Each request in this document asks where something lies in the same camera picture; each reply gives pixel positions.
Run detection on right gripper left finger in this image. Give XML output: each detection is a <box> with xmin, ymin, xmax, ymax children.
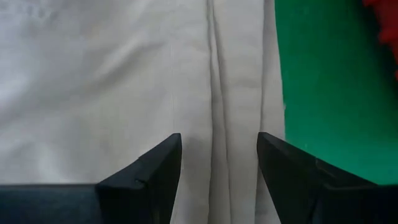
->
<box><xmin>0</xmin><ymin>133</ymin><xmax>183</xmax><ymax>224</ymax></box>

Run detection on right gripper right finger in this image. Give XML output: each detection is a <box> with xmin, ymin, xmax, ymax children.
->
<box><xmin>256</xmin><ymin>131</ymin><xmax>398</xmax><ymax>224</ymax></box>

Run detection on khaki shorts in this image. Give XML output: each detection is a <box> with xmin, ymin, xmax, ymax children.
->
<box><xmin>0</xmin><ymin>0</ymin><xmax>286</xmax><ymax>224</ymax></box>

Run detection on red plastic laundry bin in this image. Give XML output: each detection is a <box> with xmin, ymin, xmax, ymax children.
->
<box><xmin>362</xmin><ymin>0</ymin><xmax>398</xmax><ymax>82</ymax></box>

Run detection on green table mat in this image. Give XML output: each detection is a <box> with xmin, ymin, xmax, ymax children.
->
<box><xmin>273</xmin><ymin>0</ymin><xmax>398</xmax><ymax>187</ymax></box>

